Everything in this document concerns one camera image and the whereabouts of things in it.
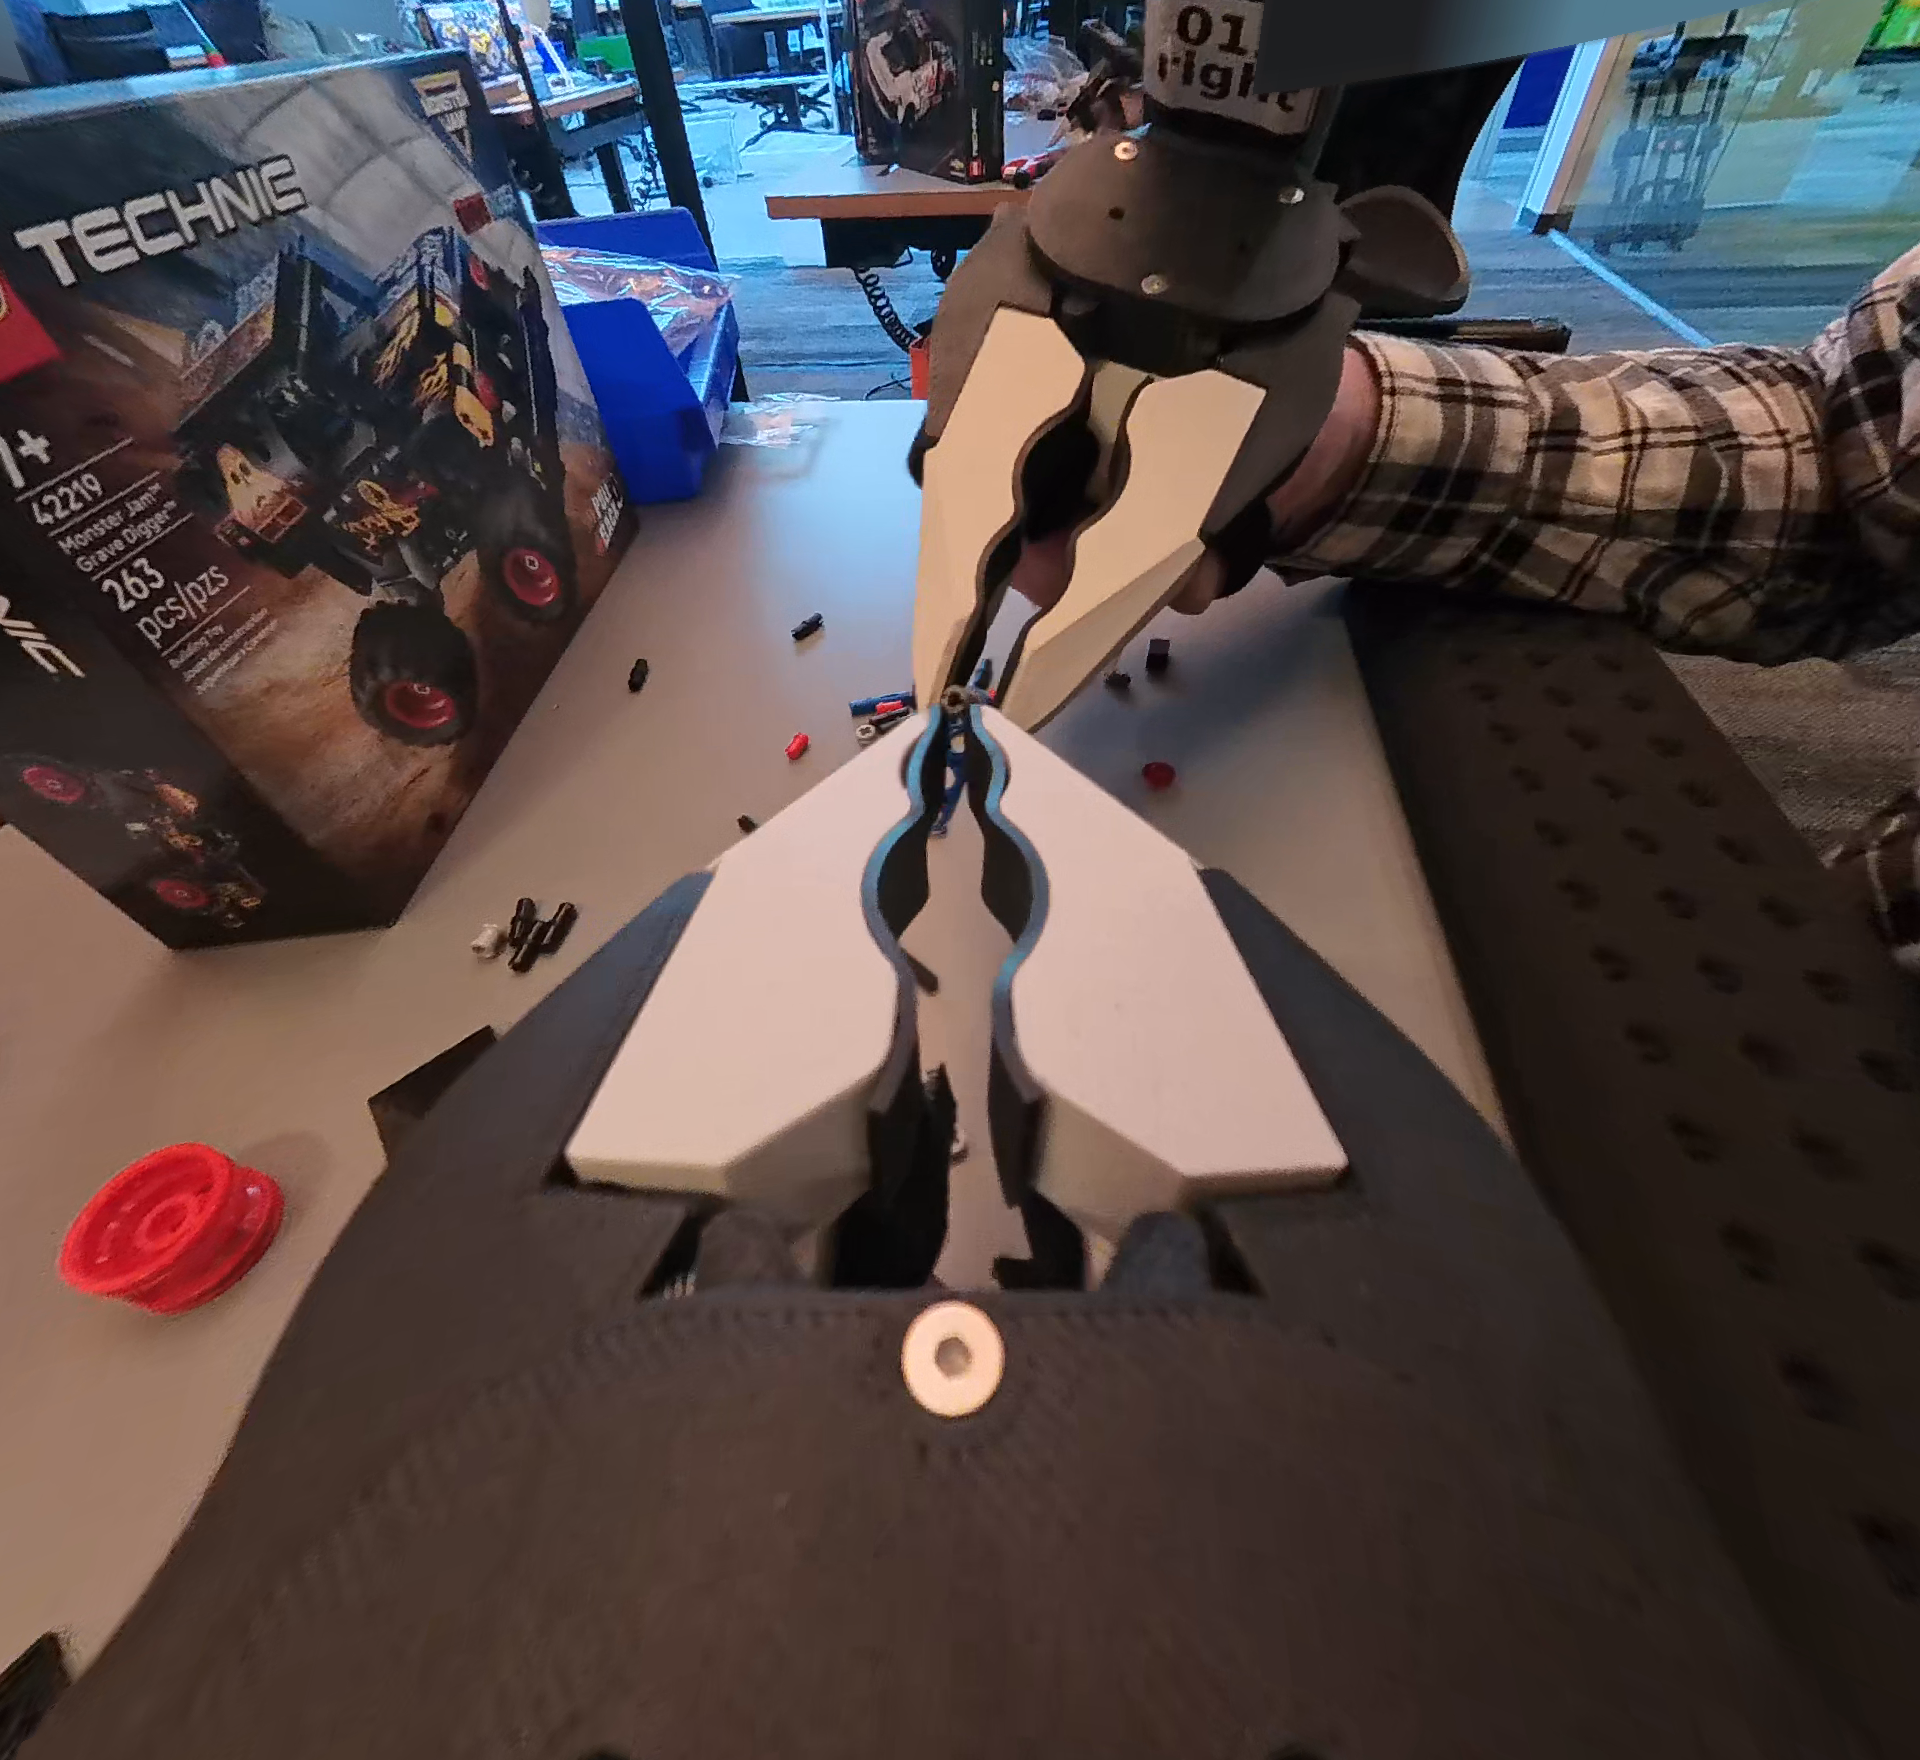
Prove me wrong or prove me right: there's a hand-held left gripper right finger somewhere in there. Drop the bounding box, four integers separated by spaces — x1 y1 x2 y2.
969 709 1354 1286

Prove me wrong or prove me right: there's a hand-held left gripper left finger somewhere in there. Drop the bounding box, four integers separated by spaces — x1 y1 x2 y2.
568 709 963 1291

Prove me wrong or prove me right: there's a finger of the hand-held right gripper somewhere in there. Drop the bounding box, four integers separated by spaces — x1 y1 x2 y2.
1006 358 1274 738
912 308 1087 704

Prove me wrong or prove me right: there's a blue angled holed beam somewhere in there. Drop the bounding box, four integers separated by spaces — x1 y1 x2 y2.
923 709 978 840

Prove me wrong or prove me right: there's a person's right forearm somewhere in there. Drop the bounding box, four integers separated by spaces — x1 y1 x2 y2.
1268 246 1920 664

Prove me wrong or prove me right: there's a brown top office desk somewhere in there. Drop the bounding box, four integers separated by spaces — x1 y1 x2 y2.
767 161 1050 275
481 77 646 218

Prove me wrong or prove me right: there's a grey desk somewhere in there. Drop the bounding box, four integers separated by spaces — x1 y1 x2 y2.
0 403 1508 1687

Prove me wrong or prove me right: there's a person's right hand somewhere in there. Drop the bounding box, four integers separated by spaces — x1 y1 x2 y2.
1178 345 1384 614

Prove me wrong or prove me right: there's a black square printed tile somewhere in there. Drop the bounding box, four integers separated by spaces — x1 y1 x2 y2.
369 1026 500 1160

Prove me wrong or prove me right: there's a black toy car set box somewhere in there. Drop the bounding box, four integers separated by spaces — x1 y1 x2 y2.
841 0 1008 180

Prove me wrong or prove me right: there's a blue storage bin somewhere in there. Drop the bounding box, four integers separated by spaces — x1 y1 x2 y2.
538 208 737 507

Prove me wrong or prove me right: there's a black metal pole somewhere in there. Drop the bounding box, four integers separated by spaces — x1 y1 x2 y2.
579 0 712 218

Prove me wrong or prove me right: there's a red toy wheel hub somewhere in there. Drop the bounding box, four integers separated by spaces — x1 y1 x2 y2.
57 1142 288 1318

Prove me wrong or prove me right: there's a toy truck set box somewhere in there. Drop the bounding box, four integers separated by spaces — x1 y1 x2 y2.
0 51 642 953

